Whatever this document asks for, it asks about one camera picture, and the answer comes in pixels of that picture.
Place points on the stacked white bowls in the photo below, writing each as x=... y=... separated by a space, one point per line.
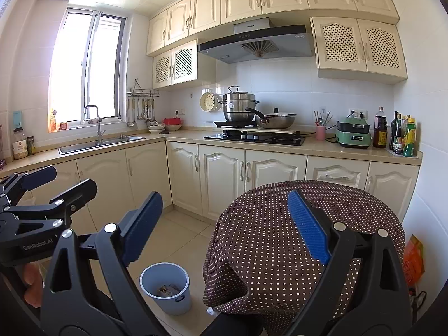
x=156 y=128

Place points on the green electric cooker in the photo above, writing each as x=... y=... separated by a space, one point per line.
x=353 y=134

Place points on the white double wall outlet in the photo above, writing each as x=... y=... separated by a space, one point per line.
x=360 y=114

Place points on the dark glass sauce bottle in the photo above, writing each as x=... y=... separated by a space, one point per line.
x=398 y=141
x=394 y=129

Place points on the round table brown dotted cloth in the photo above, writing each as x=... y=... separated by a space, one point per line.
x=266 y=252

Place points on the sliding kitchen window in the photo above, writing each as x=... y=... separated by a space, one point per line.
x=87 y=66

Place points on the steel wok with lid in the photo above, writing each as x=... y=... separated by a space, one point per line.
x=276 y=120

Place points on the stainless steel sink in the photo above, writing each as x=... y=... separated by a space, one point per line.
x=101 y=144

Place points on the bundle of chopsticks and spoons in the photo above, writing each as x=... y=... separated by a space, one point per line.
x=320 y=119

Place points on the orange bottle on windowsill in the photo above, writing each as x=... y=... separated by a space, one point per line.
x=53 y=122

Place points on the large dark oil bottle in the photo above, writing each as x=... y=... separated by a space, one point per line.
x=380 y=133

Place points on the cream perforated steamer plate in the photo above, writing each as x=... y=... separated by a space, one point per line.
x=210 y=102

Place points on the teal box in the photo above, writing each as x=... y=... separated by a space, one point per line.
x=17 y=119

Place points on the wall utensil rack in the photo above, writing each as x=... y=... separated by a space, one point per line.
x=143 y=92

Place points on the black gas stove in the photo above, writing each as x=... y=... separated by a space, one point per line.
x=255 y=140

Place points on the heap of discarded wrappers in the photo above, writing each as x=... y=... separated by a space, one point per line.
x=168 y=290

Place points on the cream board under pots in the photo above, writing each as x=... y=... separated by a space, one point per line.
x=266 y=130

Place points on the cream base cabinets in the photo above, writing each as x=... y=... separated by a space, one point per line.
x=224 y=175

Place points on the red plastic container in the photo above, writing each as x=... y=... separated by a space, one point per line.
x=173 y=121

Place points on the amber seasoning bottle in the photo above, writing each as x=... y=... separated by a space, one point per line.
x=404 y=126

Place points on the small red jar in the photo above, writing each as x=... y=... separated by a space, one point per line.
x=62 y=126

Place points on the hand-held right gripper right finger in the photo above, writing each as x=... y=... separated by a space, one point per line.
x=309 y=227

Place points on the person's left hand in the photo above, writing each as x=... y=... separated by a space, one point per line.
x=33 y=283

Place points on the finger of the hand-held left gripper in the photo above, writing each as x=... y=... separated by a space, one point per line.
x=80 y=190
x=38 y=175

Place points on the row of hanging utensils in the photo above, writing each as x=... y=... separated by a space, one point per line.
x=130 y=115

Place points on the green bottle yellow cap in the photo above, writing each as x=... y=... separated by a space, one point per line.
x=410 y=140

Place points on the colourful plastic bag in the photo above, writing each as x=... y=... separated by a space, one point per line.
x=413 y=259

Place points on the wide cream lattice cabinet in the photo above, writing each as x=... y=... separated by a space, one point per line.
x=360 y=47

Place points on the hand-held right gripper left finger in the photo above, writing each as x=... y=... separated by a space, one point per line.
x=143 y=227

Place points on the dark green packet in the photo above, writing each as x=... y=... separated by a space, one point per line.
x=31 y=146

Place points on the steel kitchen faucet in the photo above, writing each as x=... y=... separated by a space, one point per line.
x=99 y=129

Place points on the light blue plastic bucket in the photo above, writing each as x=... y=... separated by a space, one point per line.
x=175 y=304

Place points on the narrow cream lattice cabinet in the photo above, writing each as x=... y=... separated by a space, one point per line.
x=183 y=63

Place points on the steel steamer pot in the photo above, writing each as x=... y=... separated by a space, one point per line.
x=238 y=108

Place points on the grey range hood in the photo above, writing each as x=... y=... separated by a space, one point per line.
x=255 y=43

